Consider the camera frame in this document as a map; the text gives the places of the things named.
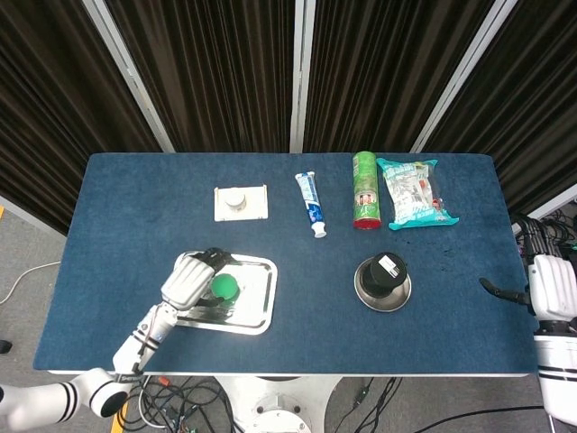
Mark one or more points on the green ball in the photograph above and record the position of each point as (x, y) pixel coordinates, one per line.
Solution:
(225, 286)

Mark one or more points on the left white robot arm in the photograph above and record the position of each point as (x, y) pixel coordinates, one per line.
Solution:
(130, 352)

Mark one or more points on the white square plastic base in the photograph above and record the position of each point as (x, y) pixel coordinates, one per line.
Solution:
(258, 213)

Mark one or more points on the black cylindrical jar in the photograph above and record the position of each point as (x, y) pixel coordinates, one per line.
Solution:
(383, 275)

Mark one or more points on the dark brown pleated curtain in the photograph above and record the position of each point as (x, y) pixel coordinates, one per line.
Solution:
(383, 72)
(216, 76)
(54, 113)
(532, 117)

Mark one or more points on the round steel plate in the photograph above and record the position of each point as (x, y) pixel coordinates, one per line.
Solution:
(387, 304)

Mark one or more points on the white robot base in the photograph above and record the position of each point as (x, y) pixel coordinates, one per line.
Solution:
(275, 406)

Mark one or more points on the teal snack bag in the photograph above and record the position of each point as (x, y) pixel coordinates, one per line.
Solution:
(412, 194)

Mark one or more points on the white partition post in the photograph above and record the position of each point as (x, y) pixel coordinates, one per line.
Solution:
(464, 76)
(31, 216)
(545, 208)
(299, 76)
(128, 72)

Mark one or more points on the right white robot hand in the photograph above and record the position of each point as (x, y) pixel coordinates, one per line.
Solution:
(554, 288)

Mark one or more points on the rectangular steel tray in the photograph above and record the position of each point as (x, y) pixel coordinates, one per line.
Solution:
(257, 315)

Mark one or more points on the blue white toothpaste tube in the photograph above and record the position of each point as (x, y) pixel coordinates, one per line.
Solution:
(311, 203)

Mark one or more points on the blue felt table cover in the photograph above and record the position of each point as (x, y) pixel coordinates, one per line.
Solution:
(315, 352)

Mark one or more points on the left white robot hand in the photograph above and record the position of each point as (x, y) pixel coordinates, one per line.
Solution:
(187, 282)

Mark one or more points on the green chips can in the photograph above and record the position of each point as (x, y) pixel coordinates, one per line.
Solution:
(366, 189)

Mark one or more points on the small white jar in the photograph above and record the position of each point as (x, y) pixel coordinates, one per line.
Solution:
(235, 200)

